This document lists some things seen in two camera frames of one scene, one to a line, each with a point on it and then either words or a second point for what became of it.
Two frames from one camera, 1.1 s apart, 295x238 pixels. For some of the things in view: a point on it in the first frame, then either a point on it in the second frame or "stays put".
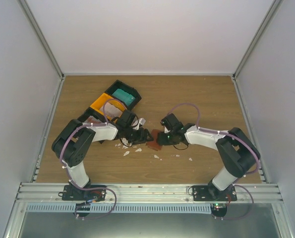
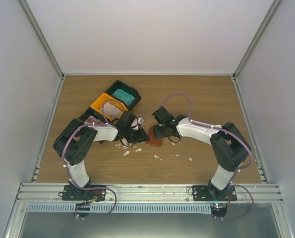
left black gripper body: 128,130 stays put
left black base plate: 71,194 stays put
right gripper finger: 162,139 -> 159,131
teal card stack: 127,98 stays put
